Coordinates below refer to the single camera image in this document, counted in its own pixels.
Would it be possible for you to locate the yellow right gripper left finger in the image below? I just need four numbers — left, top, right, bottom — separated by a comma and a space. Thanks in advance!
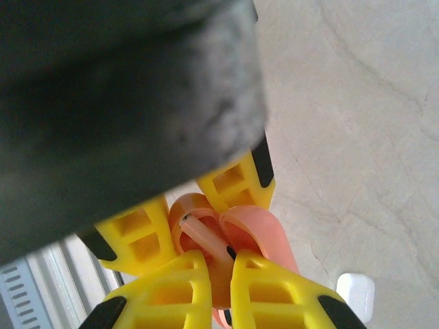
78, 249, 212, 329

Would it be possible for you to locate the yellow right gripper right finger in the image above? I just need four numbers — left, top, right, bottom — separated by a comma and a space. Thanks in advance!
230, 249, 368, 329

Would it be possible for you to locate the pink earbud charging case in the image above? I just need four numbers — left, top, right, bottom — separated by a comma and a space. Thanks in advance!
167, 192, 302, 329

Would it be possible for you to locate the pink wireless earbud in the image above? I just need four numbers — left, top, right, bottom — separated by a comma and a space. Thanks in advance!
179, 212, 237, 311

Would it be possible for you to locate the white earbud charging case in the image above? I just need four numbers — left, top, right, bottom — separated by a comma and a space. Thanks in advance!
335, 271, 376, 325

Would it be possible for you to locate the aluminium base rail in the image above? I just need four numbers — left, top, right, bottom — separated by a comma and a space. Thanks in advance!
20, 234, 126, 329

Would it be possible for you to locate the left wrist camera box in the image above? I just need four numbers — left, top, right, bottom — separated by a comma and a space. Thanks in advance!
0, 0, 269, 267

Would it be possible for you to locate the grey slotted cable duct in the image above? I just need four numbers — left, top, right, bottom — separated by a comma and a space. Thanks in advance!
0, 262, 56, 329

